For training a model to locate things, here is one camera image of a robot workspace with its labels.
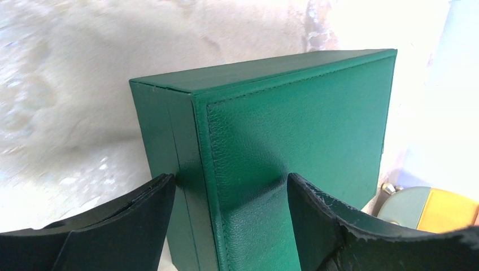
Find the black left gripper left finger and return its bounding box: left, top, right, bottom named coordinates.
left=1, top=174, right=176, bottom=270

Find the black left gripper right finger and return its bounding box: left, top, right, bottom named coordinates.
left=287, top=173, right=478, bottom=270

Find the green jewelry box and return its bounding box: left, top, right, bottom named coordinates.
left=129, top=49, right=397, bottom=270

